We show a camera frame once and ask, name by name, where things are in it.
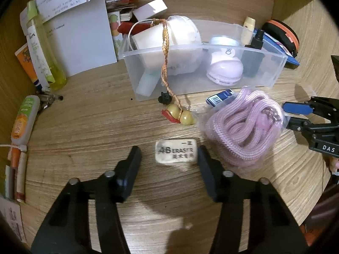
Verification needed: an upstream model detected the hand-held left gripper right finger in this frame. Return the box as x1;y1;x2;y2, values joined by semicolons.
197;145;309;254

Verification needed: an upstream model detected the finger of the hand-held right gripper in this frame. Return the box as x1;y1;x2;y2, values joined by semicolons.
282;97;339;118
286;116;318;134

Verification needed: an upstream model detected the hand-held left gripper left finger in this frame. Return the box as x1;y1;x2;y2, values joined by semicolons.
31;146;142;254

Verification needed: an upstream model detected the white rectangular eraser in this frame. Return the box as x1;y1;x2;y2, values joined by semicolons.
155;138;198;166

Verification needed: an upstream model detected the pink rope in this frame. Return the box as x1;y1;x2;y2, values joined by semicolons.
201;86;286;168

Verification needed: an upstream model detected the gourd charm with braided cord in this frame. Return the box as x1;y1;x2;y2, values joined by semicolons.
151;18;196;126

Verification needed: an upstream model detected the dark green spray bottle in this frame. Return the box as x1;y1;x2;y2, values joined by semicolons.
242;29;265;77

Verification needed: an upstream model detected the white round jar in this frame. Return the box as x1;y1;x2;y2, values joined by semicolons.
207;46;244;86

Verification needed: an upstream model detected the clear plastic storage bin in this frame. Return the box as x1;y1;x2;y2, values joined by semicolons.
118;18;289;102

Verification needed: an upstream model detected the red plastic shoehorn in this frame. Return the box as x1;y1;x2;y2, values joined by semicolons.
118;22;153;33

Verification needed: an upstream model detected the wooden desktop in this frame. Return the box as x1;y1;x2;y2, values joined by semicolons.
18;55;331;254

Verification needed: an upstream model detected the small pink figurine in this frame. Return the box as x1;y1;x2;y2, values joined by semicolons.
328;157;339;176

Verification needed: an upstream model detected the blue packet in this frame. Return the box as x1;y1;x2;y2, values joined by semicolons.
254;29;300;69

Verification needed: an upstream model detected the black and orange round case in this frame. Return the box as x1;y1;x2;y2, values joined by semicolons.
262;19;300;57

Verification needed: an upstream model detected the small blue box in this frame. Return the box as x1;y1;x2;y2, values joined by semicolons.
206;89;236;107

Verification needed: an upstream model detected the cream small bottle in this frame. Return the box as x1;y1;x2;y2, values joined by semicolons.
241;17;256;47

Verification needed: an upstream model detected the white lip balm stick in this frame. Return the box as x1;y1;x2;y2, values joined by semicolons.
16;152;27;203

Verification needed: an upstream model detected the orange lip balm stick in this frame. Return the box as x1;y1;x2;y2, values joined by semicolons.
8;148;20;167

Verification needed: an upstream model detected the green and white stick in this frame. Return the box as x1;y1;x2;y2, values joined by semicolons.
5;165;15;200

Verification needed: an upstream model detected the white tube with orange print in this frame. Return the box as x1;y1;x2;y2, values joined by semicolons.
11;95;41;141

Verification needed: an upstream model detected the white printed receipt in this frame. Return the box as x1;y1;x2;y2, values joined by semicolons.
0;196;27;244

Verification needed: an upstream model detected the yellow-green spray bottle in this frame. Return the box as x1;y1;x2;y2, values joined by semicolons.
26;0;67;90

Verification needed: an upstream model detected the fruit print card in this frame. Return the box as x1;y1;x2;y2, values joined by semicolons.
107;12;122;61

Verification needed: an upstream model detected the small white box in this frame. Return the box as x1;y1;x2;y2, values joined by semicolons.
132;0;168;22

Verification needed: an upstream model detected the stack of cards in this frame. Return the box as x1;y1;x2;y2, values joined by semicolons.
103;0;141;22

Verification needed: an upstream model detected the white handwritten paper note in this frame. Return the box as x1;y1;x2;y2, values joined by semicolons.
20;0;90;36

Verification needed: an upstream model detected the thin white cord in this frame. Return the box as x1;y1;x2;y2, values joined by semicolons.
0;144;27;152

